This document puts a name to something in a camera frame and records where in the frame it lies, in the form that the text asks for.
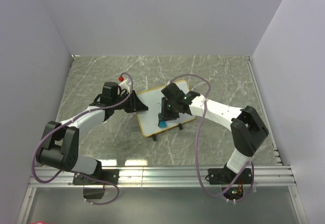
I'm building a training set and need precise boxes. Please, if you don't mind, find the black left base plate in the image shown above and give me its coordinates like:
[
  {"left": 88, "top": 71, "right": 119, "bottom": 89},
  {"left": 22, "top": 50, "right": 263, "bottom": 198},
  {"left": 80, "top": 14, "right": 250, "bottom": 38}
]
[{"left": 73, "top": 169, "right": 119, "bottom": 185}]

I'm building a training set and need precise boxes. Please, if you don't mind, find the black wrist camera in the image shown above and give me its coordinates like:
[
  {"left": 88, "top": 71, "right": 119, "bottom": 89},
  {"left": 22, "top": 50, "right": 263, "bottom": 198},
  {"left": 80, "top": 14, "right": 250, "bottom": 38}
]
[
  {"left": 161, "top": 83, "right": 185, "bottom": 102},
  {"left": 100, "top": 82, "right": 119, "bottom": 104}
]

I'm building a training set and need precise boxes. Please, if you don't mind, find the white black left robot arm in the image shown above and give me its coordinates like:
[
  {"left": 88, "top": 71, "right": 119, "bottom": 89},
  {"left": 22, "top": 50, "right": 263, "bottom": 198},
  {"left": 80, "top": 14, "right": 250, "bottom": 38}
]
[{"left": 32, "top": 89, "right": 148, "bottom": 184}]

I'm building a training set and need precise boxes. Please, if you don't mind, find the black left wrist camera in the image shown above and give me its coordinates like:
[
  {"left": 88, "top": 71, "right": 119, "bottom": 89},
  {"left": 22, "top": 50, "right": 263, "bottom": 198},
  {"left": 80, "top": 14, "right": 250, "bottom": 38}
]
[{"left": 100, "top": 82, "right": 119, "bottom": 104}]

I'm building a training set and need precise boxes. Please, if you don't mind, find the blue bone-shaped eraser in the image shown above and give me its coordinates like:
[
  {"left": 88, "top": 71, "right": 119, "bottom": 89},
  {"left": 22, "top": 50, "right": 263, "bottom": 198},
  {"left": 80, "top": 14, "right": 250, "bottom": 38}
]
[{"left": 158, "top": 120, "right": 167, "bottom": 129}]

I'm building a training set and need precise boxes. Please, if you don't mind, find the aluminium front rail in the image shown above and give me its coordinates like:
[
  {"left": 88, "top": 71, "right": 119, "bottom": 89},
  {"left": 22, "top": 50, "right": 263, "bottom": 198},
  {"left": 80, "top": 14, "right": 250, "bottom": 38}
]
[{"left": 27, "top": 166, "right": 296, "bottom": 188}]

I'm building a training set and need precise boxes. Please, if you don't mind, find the aluminium rail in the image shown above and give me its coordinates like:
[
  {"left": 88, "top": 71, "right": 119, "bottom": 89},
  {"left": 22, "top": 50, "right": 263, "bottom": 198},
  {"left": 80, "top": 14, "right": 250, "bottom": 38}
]
[
  {"left": 27, "top": 166, "right": 296, "bottom": 188},
  {"left": 245, "top": 56, "right": 283, "bottom": 166}
]

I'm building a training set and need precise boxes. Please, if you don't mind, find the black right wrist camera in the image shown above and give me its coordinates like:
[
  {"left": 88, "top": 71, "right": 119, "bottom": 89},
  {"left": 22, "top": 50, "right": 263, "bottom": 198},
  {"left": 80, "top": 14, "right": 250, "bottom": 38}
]
[{"left": 161, "top": 83, "right": 185, "bottom": 102}]

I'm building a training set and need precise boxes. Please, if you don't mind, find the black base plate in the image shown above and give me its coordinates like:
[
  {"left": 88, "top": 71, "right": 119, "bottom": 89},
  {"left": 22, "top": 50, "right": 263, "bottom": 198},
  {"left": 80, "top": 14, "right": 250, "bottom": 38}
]
[
  {"left": 73, "top": 169, "right": 119, "bottom": 185},
  {"left": 205, "top": 167, "right": 253, "bottom": 185}
]

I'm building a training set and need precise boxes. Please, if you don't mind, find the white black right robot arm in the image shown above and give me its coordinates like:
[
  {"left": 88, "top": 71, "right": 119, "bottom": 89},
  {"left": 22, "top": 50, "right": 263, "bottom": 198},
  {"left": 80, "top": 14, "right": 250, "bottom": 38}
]
[{"left": 163, "top": 90, "right": 269, "bottom": 183}]

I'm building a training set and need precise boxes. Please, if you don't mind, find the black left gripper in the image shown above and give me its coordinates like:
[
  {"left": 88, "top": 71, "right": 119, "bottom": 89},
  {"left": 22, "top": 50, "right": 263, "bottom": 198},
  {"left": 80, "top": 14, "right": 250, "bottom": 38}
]
[{"left": 112, "top": 90, "right": 147, "bottom": 113}]

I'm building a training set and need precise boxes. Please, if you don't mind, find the aluminium right side rail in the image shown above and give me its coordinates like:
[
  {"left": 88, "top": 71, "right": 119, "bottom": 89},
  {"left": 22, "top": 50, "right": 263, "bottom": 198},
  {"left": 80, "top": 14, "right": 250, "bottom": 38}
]
[{"left": 245, "top": 56, "right": 283, "bottom": 166}]

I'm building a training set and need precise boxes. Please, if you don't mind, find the yellow framed whiteboard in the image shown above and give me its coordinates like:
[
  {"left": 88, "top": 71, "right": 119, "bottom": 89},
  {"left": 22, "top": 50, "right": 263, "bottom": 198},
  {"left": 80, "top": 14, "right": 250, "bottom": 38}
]
[{"left": 136, "top": 79, "right": 197, "bottom": 138}]

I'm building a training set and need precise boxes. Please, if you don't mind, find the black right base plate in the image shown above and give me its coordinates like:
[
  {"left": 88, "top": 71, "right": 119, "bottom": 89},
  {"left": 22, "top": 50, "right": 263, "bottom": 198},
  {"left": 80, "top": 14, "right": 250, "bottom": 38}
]
[{"left": 205, "top": 167, "right": 253, "bottom": 185}]

